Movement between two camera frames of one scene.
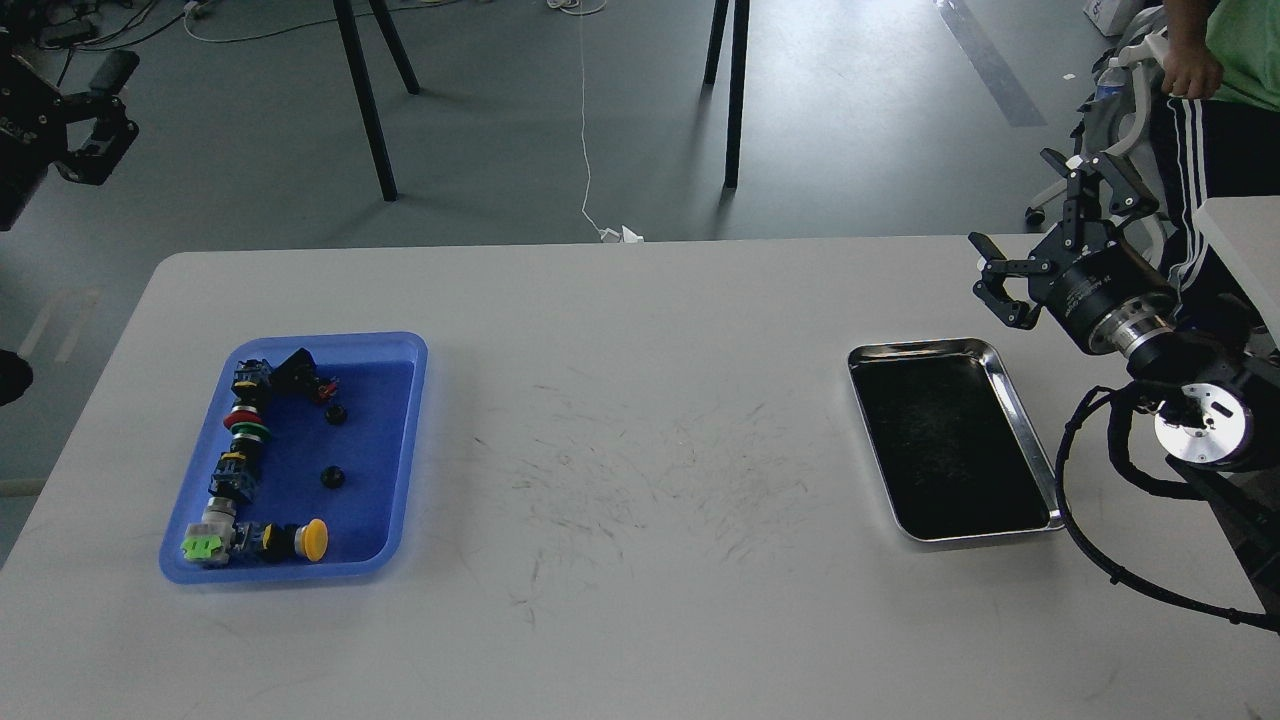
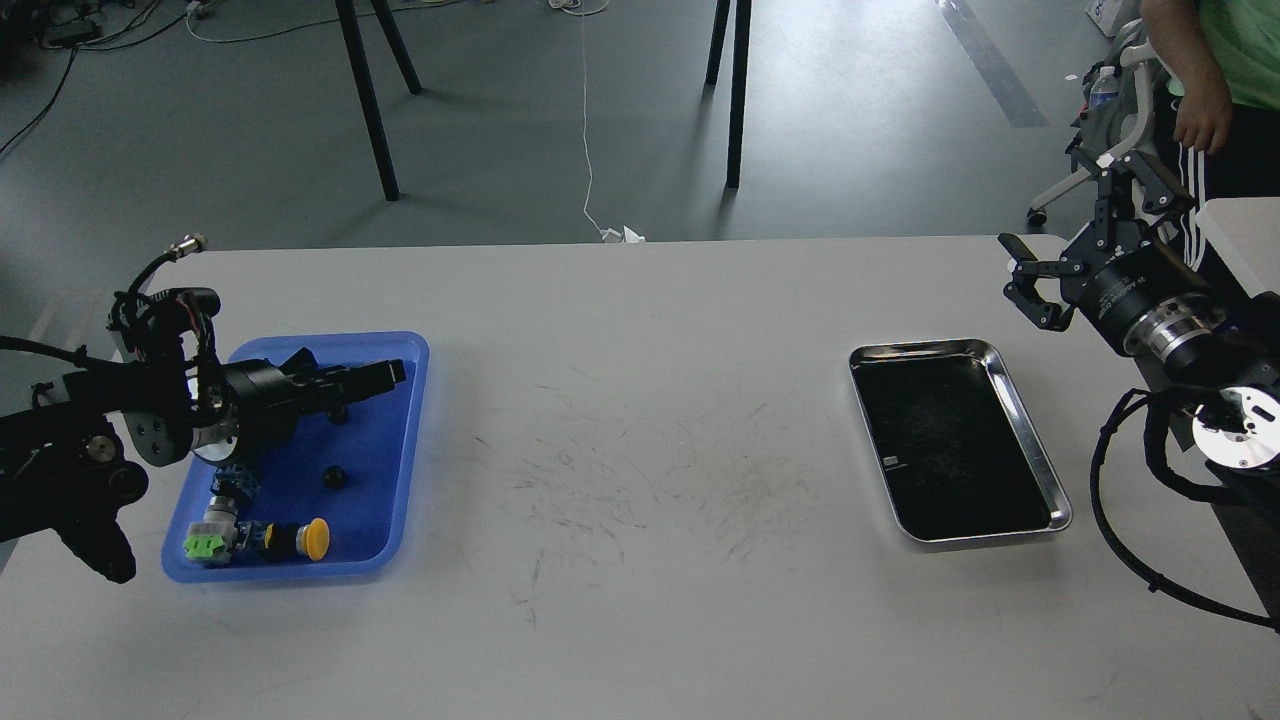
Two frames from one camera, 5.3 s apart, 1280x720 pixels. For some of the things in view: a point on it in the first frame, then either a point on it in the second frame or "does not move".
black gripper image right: (1091, 274) to (1127, 282)
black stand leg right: (737, 94) does not move
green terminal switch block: (209, 542) does not move
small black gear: (332, 476) does not move
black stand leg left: (354, 48) does not move
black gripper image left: (34, 130) to (266, 400)
